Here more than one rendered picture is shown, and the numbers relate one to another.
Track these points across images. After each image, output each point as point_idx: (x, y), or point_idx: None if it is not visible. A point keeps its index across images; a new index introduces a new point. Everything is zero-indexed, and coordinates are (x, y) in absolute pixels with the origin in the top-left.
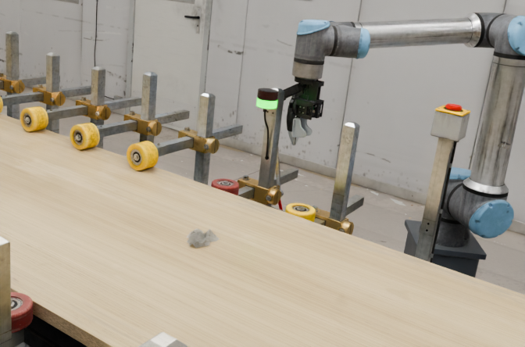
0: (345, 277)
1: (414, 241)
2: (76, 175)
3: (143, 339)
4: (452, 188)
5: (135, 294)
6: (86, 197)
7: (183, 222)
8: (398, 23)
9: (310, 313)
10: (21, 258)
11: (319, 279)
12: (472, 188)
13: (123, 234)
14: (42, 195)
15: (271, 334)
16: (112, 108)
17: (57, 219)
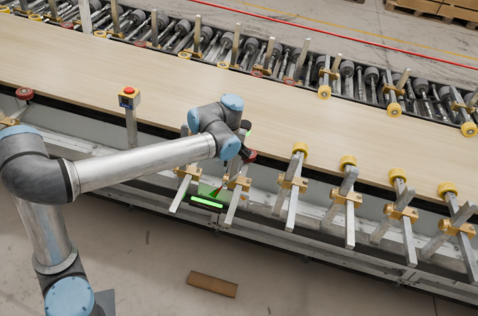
0: (173, 101)
1: (114, 299)
2: (314, 137)
3: (220, 71)
4: (82, 275)
5: (232, 82)
6: (291, 122)
7: (244, 116)
8: (165, 141)
9: (182, 85)
10: (272, 87)
11: (183, 98)
12: (73, 240)
13: (257, 104)
14: (305, 118)
15: (190, 77)
16: (402, 231)
17: (284, 106)
